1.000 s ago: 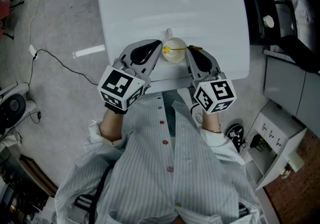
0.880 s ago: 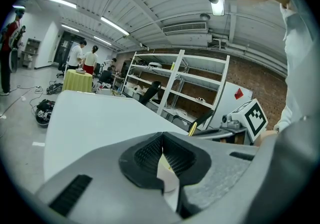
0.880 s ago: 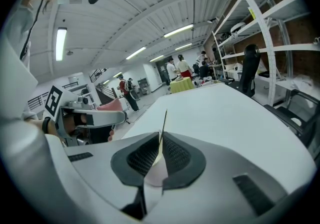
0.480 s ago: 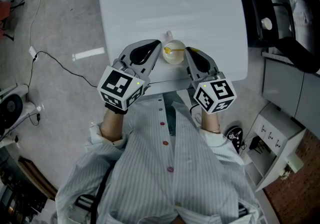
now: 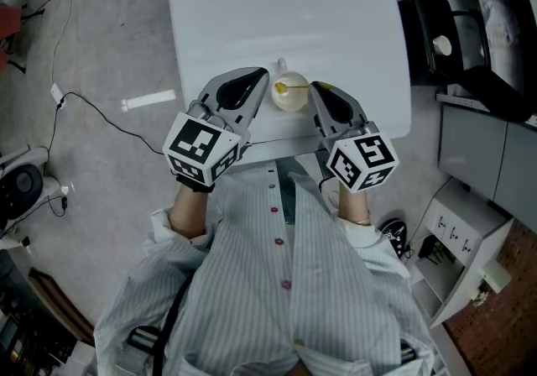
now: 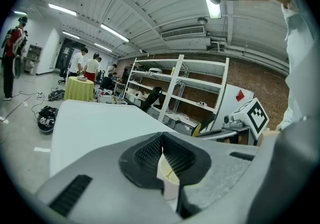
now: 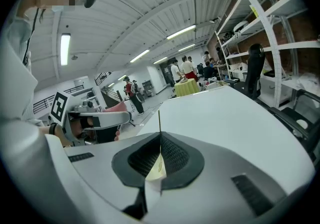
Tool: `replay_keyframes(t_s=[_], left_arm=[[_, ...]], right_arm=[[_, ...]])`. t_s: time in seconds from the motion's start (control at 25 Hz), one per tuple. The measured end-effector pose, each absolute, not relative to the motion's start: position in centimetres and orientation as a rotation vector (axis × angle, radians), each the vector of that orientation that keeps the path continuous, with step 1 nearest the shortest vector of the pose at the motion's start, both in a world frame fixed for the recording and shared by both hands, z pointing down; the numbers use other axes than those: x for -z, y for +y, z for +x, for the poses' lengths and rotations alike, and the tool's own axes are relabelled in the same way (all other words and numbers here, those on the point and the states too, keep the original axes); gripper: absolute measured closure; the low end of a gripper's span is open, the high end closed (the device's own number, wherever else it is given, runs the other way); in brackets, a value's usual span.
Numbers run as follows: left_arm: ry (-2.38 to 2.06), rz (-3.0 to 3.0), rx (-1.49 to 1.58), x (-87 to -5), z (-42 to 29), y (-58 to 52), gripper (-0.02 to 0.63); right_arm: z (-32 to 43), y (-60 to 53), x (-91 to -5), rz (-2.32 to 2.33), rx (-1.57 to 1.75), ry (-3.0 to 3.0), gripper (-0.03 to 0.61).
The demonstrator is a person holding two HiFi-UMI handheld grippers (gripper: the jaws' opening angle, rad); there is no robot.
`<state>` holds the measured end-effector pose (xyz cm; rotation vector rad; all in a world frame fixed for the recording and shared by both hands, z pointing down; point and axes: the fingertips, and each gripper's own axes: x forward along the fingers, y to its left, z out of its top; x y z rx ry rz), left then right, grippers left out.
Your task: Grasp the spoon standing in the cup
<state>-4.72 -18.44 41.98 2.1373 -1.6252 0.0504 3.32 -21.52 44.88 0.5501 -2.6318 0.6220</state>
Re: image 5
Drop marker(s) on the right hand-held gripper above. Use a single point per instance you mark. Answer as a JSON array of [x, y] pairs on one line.
[[369, 164]]

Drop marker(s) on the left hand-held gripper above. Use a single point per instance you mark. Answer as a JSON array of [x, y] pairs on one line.
[[197, 143]]

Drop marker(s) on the small gold spoon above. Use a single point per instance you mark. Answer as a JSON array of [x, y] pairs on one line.
[[293, 86]]

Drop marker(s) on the person's right forearm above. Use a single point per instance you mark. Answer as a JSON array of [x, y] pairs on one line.
[[354, 204]]

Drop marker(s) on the person's left forearm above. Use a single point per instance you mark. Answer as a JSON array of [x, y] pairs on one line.
[[189, 210]]

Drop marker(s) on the black office chair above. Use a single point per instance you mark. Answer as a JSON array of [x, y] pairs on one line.
[[415, 38]]

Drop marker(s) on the white round container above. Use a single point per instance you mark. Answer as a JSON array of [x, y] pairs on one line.
[[441, 45]]

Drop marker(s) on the black patterned shoe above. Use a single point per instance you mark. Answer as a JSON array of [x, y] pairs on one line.
[[393, 238]]

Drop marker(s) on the small white open cabinet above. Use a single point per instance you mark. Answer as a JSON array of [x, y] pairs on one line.
[[465, 215]]

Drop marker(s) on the pale striped button shirt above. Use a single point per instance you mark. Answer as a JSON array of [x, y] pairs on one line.
[[260, 273]]

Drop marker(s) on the white power strip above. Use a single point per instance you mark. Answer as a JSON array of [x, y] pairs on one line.
[[58, 95]]

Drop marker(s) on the white plastic bag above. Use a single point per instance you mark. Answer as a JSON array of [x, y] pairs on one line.
[[499, 22]]

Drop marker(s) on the black plug adapter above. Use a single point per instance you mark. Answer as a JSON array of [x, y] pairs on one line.
[[64, 204]]

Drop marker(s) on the pale box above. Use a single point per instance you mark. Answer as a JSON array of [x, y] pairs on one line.
[[497, 275]]

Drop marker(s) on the white device with black disc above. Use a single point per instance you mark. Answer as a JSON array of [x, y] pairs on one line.
[[21, 181]]

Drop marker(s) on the red folding chair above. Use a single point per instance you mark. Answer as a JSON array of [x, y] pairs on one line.
[[10, 34]]

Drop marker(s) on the brown wooden board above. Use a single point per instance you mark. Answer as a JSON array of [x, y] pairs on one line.
[[63, 303]]

